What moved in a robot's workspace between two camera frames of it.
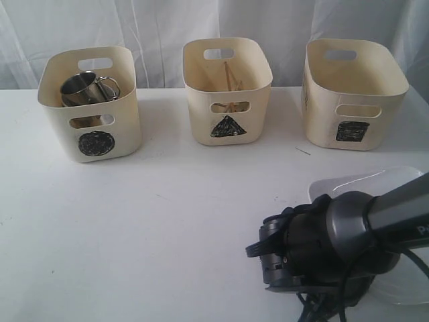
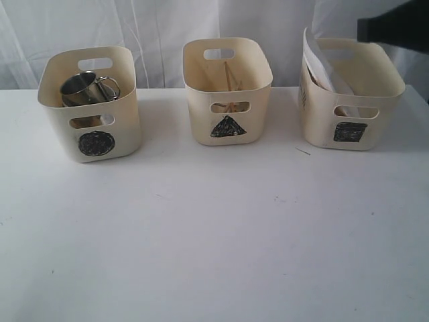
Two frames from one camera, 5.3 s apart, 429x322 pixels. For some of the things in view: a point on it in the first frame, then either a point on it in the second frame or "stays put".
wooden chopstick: x=228 y=77 stays put
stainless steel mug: x=86 y=88 stays put
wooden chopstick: x=234 y=76 stays put
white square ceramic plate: x=406 y=282 -> x=318 y=63
